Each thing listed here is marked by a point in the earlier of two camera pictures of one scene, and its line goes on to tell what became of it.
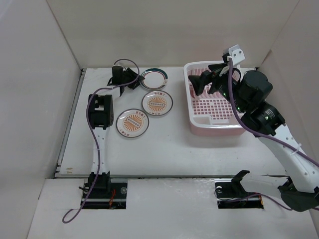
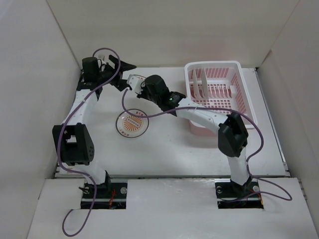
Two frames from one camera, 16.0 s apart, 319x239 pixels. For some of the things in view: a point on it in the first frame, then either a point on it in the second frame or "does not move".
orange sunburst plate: x=132 y=123 does not move
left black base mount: x=104 y=195 does not move
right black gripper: x=199 y=81 -> x=144 y=86
